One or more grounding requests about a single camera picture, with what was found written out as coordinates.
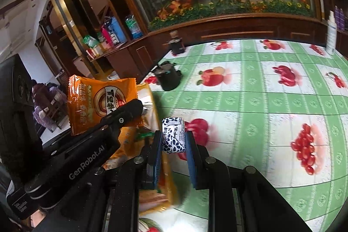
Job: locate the dark wooden cabinet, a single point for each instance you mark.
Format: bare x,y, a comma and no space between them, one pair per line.
244,28

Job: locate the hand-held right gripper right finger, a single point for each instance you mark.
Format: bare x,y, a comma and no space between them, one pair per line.
191,162

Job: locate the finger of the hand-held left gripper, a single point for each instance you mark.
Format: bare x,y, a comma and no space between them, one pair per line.
125,117

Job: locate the small black box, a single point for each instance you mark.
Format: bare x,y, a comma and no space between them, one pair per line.
176,45

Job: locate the small white blue patterned candy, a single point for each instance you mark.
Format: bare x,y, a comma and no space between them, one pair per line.
174,139

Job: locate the red bottle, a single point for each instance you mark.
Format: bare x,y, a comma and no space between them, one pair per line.
107,32

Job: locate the white spray bottle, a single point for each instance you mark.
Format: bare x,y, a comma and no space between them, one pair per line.
331,36

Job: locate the black round tin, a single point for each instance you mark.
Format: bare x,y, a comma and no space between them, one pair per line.
168,79

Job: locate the purple bottle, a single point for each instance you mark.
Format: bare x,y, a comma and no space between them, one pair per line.
337,18
342,20

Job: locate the green bag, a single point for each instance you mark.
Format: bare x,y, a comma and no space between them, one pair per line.
91,41

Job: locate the large yellow snack bag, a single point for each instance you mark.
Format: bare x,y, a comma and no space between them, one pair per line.
168,180

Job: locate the green white packet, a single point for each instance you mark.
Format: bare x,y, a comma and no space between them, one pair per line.
133,26

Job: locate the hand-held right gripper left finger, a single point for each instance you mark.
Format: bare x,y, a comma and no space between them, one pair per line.
157,158

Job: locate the orange round logo snack packet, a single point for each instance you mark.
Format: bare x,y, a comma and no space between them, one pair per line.
89,101

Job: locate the gold framed glass cabinet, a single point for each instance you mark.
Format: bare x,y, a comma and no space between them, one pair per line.
76,3

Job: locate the blue packet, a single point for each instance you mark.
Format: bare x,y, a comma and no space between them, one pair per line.
118,29

